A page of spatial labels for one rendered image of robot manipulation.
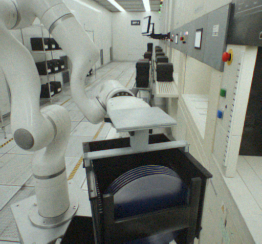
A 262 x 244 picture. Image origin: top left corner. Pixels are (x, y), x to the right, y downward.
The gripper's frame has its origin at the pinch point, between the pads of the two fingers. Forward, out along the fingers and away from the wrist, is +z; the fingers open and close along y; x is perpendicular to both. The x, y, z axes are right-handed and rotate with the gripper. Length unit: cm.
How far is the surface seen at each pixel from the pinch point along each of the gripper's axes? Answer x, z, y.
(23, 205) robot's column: -49, -42, 37
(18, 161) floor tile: -125, -217, 84
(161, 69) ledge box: -26, -261, -118
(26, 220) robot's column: -49, -33, 34
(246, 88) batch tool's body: 0, -23, -48
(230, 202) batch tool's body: -42, -14, -41
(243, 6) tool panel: 28, -29, -47
